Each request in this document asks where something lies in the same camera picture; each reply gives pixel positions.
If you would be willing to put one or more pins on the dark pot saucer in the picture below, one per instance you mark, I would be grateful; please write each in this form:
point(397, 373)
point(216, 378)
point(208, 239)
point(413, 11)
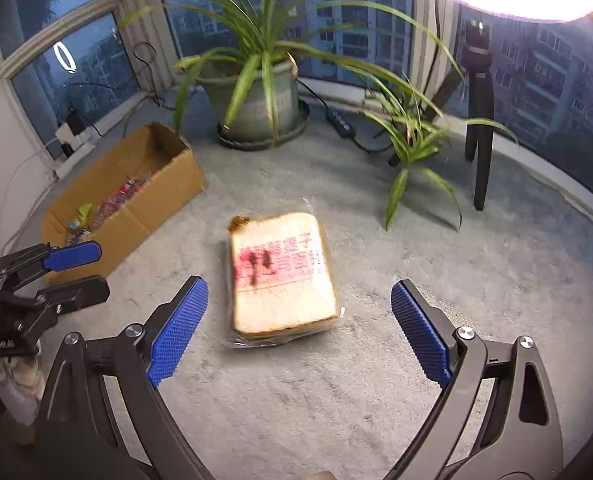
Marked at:
point(241, 144)

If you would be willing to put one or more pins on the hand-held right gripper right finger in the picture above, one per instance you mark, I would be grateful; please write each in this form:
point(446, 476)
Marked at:
point(421, 332)

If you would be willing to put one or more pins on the person's left hand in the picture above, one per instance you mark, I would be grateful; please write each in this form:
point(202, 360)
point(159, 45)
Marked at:
point(25, 376)

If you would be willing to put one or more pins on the white power strip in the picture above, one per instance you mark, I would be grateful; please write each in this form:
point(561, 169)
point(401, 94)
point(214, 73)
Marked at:
point(79, 152)

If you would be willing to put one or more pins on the white power adapter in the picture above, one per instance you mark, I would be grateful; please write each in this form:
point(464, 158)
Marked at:
point(64, 133)

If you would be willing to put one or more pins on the yellow snack packet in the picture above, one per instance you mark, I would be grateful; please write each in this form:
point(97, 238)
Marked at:
point(85, 214)

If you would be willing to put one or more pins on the bagged sliced bread loaf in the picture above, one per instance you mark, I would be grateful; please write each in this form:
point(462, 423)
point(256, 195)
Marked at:
point(276, 270)

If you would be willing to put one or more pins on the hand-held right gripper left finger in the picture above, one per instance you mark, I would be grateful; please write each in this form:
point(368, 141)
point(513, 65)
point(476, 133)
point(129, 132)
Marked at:
point(176, 332)

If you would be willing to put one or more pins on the brown cardboard box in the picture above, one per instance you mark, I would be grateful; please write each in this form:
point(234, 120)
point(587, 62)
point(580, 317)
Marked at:
point(146, 210)

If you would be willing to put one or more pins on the small black plug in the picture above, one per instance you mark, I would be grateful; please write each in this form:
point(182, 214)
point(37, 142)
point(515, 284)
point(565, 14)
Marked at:
point(67, 150)

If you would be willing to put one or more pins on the green spider plant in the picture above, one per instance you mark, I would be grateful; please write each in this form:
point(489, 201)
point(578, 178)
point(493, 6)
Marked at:
point(240, 92)

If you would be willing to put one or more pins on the pile of red snack packets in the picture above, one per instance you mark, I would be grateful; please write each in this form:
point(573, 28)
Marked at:
point(119, 197)

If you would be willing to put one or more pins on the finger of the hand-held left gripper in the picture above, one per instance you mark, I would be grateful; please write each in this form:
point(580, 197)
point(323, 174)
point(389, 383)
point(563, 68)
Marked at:
point(76, 294)
point(71, 255)

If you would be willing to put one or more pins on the small spider plant offshoot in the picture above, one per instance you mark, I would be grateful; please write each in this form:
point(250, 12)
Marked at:
point(411, 145)

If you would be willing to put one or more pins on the black charger brick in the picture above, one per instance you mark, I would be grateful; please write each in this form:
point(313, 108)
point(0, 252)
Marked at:
point(75, 121)

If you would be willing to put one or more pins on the grey plant pot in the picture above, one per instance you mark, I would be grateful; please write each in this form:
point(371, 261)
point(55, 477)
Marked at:
point(256, 110)

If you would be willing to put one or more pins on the black tripod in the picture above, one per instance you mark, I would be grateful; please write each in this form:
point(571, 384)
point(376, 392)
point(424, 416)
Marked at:
point(481, 135)

